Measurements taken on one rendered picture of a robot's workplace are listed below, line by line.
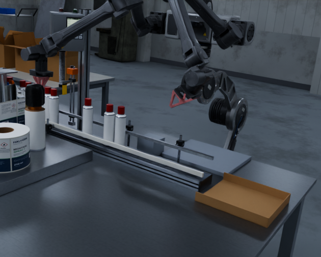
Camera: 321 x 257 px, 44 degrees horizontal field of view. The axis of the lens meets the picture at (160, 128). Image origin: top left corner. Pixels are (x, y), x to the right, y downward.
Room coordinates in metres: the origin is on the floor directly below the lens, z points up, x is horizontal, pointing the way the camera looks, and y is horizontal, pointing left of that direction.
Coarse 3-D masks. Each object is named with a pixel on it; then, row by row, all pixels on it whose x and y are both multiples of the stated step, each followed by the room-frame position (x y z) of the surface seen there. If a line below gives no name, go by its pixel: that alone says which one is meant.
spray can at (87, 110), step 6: (90, 102) 1.91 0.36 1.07; (84, 108) 1.90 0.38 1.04; (90, 108) 1.90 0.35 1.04; (84, 114) 1.90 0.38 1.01; (90, 114) 1.90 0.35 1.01; (84, 120) 1.90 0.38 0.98; (90, 120) 1.90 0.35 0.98; (84, 126) 1.90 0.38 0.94; (90, 126) 1.90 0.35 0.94; (84, 132) 1.90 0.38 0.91; (90, 132) 1.90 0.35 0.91; (84, 138) 1.90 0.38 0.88
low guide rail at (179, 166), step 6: (54, 126) 1.99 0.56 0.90; (60, 126) 1.97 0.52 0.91; (72, 132) 1.92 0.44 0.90; (78, 132) 1.89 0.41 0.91; (90, 138) 1.85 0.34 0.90; (96, 138) 1.83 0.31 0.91; (108, 144) 1.79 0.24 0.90; (114, 144) 1.77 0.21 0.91; (126, 150) 1.73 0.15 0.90; (132, 150) 1.71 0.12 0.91; (144, 156) 1.67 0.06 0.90; (150, 156) 1.65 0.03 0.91; (162, 162) 1.62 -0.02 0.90; (168, 162) 1.60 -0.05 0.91; (180, 168) 1.57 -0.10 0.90; (186, 168) 1.55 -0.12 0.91; (198, 174) 1.52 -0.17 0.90
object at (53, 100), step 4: (52, 88) 2.07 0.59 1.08; (52, 92) 2.04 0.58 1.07; (56, 92) 2.05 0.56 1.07; (52, 96) 2.04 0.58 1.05; (56, 96) 2.05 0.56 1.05; (52, 100) 2.03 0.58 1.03; (56, 100) 2.04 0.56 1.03; (52, 104) 2.03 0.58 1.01; (56, 104) 2.04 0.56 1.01; (52, 108) 2.03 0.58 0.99; (56, 108) 2.04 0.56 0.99; (52, 112) 2.03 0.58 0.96; (56, 112) 2.04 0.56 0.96; (52, 116) 2.03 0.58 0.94; (56, 116) 2.04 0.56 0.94; (52, 120) 2.03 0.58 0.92; (56, 120) 2.04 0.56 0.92
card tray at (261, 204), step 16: (224, 176) 1.64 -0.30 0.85; (208, 192) 1.50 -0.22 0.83; (224, 192) 1.51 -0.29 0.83; (240, 192) 1.53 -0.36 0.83; (256, 192) 1.54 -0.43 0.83; (272, 192) 1.52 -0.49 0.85; (224, 208) 1.36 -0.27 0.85; (240, 208) 1.32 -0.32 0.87; (256, 208) 1.40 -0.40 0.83; (272, 208) 1.41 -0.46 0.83
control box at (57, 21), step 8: (56, 16) 2.06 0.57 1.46; (64, 16) 2.07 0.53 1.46; (72, 16) 2.09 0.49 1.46; (80, 16) 2.10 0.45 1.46; (56, 24) 2.06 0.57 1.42; (64, 24) 2.07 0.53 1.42; (72, 40) 2.09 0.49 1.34; (80, 40) 2.10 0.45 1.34; (64, 48) 2.07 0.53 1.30; (72, 48) 2.09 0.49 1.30; (80, 48) 2.10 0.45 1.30
